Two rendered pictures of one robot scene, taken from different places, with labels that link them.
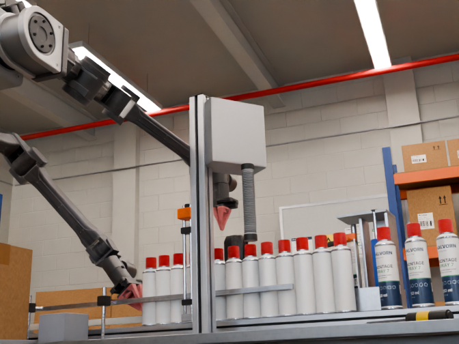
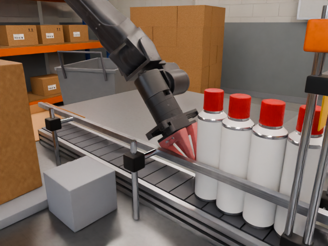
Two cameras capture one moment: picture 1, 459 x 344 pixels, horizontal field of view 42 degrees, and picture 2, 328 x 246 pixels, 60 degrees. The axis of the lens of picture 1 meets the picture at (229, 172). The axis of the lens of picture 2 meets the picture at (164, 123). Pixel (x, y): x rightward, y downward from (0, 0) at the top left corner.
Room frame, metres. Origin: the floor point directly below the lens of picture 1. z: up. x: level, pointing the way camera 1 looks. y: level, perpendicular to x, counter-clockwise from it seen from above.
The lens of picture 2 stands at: (1.34, 0.21, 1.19)
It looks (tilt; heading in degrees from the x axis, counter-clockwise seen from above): 19 degrees down; 15
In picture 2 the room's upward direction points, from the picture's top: straight up
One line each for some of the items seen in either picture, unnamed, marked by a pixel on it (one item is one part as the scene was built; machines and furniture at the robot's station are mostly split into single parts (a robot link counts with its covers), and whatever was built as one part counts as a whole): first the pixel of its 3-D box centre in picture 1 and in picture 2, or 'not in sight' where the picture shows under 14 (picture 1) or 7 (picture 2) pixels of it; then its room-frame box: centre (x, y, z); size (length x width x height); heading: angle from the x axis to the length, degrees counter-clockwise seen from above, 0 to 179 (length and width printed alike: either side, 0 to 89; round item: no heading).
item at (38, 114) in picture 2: not in sight; (31, 121); (2.17, 0.93, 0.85); 0.30 x 0.26 x 0.04; 62
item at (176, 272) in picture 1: (179, 288); (265, 165); (1.76, 0.16, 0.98); 0.05 x 0.05 x 0.20
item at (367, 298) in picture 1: (370, 263); not in sight; (1.59, -0.37, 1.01); 0.14 x 0.13 x 0.26; 62
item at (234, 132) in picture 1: (231, 138); not in sight; (1.58, -0.01, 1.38); 0.17 x 0.10 x 0.19; 118
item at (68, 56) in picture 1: (58, 60); not in sight; (1.22, 0.39, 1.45); 0.09 x 0.08 x 0.12; 70
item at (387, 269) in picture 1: (387, 267); not in sight; (1.48, -0.38, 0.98); 0.05 x 0.05 x 0.20
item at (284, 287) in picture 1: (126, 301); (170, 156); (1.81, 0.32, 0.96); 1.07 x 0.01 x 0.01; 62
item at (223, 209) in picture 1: (218, 216); not in sight; (1.92, 0.04, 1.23); 0.07 x 0.07 x 0.09; 64
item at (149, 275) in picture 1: (151, 291); (211, 145); (1.81, 0.25, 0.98); 0.05 x 0.05 x 0.20
